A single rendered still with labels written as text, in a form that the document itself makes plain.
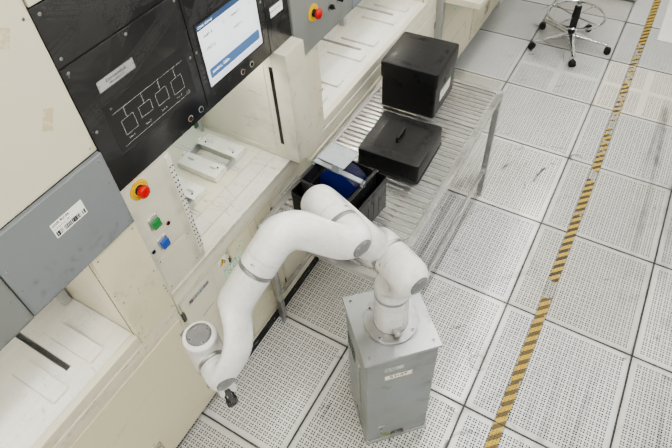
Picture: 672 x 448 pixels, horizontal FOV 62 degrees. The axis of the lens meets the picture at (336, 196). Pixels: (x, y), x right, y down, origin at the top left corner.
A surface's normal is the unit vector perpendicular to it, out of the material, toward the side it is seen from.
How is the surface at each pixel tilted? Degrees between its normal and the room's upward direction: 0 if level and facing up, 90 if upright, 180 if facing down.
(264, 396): 0
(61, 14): 90
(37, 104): 90
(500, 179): 0
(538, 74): 0
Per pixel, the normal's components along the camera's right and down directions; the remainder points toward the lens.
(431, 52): -0.05, -0.67
